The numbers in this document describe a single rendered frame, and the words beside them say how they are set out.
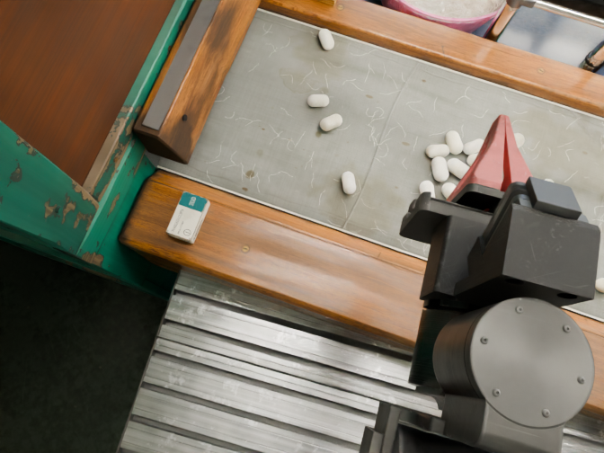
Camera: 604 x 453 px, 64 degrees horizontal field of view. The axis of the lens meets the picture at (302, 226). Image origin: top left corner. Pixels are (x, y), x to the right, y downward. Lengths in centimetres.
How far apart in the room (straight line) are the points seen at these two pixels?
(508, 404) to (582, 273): 7
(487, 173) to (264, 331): 47
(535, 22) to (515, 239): 78
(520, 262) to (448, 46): 59
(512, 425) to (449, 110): 59
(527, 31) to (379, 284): 55
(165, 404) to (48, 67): 46
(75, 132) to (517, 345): 45
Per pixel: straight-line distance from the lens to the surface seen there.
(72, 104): 54
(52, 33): 50
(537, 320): 25
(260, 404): 73
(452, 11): 89
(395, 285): 65
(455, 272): 31
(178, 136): 64
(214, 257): 65
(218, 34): 69
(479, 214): 33
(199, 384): 74
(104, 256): 68
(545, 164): 80
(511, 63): 83
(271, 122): 73
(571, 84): 85
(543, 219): 26
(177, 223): 65
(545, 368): 25
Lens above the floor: 139
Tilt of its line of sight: 75 degrees down
